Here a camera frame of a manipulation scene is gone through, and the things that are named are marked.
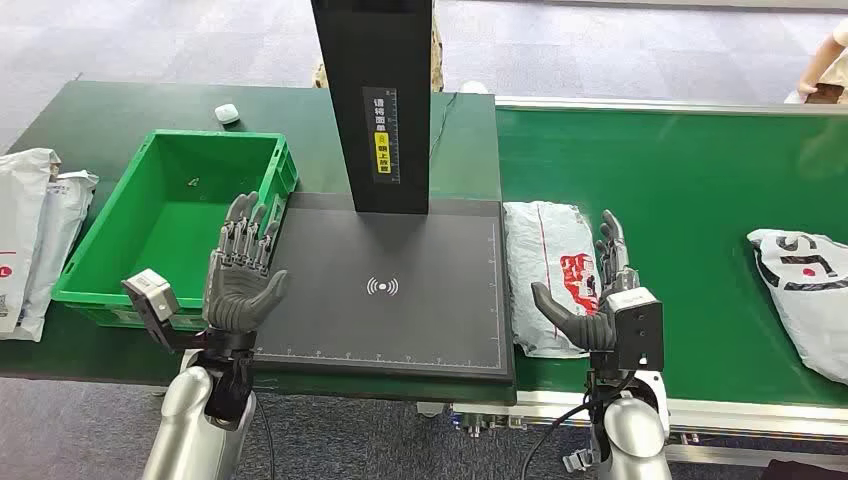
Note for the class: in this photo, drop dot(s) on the small white round object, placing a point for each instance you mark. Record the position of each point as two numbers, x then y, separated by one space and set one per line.
474 87

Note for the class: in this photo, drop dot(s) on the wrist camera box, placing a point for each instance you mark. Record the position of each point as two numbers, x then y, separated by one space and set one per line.
639 328
152 295

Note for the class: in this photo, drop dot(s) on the green plastic basket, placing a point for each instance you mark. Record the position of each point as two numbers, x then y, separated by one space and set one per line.
166 225

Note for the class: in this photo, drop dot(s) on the metal connector block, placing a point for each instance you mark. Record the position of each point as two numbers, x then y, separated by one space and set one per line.
484 422

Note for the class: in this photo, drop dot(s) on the white package with black print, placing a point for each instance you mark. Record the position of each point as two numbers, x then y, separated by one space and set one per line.
815 311

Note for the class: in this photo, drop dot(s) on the black weighing platform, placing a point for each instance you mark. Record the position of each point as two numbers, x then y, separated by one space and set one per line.
397 324

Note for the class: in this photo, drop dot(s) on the white earbud case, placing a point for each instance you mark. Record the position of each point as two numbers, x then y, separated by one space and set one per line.
226 114

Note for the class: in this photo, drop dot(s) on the white mailer bag grey print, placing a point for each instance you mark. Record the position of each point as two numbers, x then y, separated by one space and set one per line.
63 225

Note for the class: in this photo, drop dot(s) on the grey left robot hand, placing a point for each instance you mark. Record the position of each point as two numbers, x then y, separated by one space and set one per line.
238 291

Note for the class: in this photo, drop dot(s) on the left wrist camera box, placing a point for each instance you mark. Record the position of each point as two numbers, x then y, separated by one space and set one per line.
152 295

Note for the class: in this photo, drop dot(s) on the black scanner column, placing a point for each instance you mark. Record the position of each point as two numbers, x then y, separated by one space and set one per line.
344 99

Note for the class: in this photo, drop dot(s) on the aluminium conveyor frame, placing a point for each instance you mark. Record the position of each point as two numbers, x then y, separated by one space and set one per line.
729 418

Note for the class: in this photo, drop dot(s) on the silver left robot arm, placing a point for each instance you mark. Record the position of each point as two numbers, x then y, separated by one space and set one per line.
192 430

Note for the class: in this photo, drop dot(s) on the dark phone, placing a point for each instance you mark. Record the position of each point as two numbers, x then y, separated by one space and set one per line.
825 94

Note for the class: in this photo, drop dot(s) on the grey package with red print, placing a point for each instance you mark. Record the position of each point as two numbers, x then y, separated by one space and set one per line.
536 252

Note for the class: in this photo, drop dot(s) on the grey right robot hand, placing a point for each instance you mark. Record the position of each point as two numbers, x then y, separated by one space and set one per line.
586 331

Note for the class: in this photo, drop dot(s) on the person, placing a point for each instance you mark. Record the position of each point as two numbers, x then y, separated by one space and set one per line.
825 56

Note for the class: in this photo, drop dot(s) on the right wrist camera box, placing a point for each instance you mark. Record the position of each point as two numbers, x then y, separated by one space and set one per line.
639 328

